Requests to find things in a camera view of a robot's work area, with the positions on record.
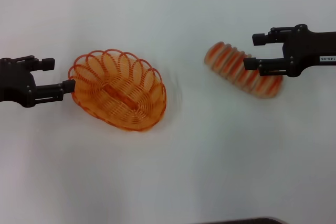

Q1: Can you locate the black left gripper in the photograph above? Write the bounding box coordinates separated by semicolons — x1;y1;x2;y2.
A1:
0;55;76;108

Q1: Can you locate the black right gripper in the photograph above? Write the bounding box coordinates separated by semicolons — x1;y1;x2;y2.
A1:
243;24;336;78

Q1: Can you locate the orange striped bread loaf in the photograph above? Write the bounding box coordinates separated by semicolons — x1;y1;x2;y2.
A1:
204;41;285;100

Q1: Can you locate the orange woven plastic basket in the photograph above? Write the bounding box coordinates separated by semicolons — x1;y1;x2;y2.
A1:
68;48;167;132

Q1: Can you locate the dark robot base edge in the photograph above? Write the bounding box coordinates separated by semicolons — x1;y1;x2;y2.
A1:
202;216;283;224

